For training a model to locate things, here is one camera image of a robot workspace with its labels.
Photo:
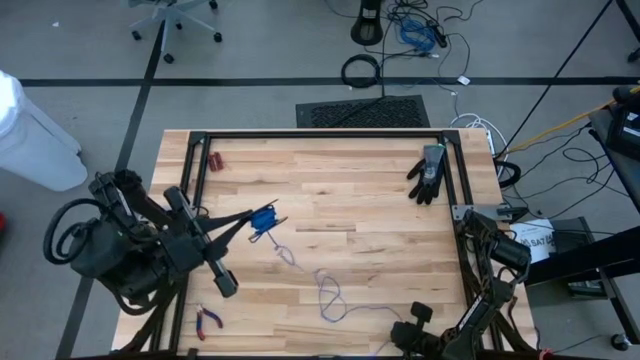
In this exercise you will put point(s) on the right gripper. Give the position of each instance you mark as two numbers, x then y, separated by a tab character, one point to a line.
415	340

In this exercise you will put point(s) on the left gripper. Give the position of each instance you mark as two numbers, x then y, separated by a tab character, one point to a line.
182	250

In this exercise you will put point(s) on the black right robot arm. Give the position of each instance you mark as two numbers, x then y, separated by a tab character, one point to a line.
510	250

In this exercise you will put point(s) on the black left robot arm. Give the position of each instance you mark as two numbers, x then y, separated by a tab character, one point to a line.
100	250

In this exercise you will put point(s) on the small red box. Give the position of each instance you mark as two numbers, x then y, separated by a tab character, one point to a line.
216	161

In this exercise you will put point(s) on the black work glove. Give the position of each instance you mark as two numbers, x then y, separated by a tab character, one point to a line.
429	175

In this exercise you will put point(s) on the black desk base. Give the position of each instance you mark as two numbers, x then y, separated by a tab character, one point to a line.
580	257

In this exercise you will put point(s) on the black floor mat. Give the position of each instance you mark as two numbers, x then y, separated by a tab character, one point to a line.
367	112

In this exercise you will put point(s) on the black caster wheel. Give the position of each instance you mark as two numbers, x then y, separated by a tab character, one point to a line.
621	342

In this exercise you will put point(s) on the white trash bin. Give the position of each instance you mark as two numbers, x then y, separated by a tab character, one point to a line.
35	145

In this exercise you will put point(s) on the black stand base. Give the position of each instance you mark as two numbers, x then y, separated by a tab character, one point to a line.
367	27

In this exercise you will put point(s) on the white power adapter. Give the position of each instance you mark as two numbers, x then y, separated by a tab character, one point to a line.
463	80

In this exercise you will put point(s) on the black power strip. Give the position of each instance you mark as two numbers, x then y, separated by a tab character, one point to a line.
439	34

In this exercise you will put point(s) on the black electronic equipment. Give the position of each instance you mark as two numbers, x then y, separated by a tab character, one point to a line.
631	130

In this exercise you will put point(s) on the black aluminium table frame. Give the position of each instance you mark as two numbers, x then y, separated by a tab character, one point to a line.
320	134

